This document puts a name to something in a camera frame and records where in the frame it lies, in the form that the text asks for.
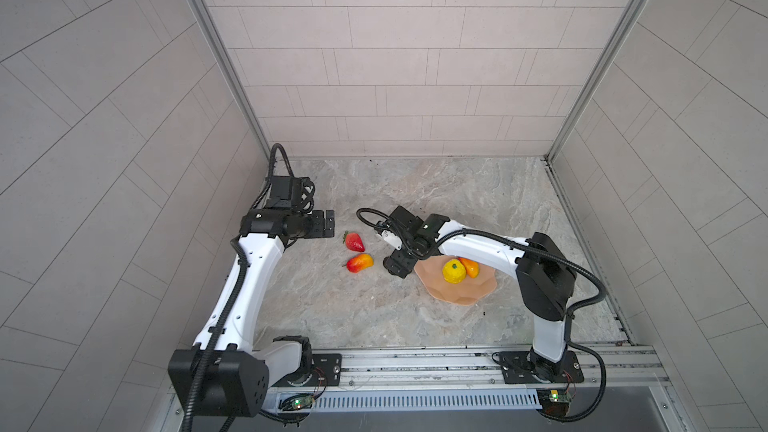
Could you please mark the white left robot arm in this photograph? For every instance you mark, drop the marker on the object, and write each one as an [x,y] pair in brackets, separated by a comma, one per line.
[222,374]

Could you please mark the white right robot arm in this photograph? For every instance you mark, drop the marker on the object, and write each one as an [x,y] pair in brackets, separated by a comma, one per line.
[546,283]

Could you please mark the right green circuit board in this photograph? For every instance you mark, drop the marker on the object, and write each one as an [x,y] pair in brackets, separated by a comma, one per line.
[554,402]

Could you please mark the red fake strawberry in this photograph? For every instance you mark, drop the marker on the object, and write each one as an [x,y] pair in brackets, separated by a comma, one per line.
[353,242]

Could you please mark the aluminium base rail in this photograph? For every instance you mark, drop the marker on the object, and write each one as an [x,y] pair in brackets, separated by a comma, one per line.
[467,368]

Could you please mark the aluminium corner frame post right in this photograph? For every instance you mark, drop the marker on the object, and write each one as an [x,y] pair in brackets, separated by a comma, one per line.
[621,32]

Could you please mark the green circuit board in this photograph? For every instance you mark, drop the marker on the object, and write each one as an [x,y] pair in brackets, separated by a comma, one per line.
[297,403]
[554,402]

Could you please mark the white ventilation grille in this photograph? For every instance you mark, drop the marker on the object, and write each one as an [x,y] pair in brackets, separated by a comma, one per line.
[413,400]

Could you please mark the aluminium corner frame post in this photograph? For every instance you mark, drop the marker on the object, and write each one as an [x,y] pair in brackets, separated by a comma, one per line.
[226,65]
[621,32]

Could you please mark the red orange fake mango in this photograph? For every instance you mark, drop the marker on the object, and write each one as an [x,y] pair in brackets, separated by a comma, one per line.
[471,267]

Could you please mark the yellow fake lemon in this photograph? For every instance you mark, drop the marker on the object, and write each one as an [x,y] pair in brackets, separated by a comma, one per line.
[454,271]

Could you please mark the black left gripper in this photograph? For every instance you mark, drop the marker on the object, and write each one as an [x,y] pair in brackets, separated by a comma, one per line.
[316,228]

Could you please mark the aluminium corner frame post left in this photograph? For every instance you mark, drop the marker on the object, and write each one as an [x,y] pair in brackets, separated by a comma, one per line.
[226,65]

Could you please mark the red yellow fake mango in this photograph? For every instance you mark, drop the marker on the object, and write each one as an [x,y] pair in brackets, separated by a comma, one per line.
[360,262]

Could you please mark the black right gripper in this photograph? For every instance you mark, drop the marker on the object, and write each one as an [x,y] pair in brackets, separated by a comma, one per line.
[402,263]

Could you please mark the pink wavy fruit bowl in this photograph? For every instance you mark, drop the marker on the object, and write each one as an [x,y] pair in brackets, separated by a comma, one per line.
[466,293]

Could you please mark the left green circuit board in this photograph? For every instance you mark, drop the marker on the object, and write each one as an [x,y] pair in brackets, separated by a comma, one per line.
[297,403]

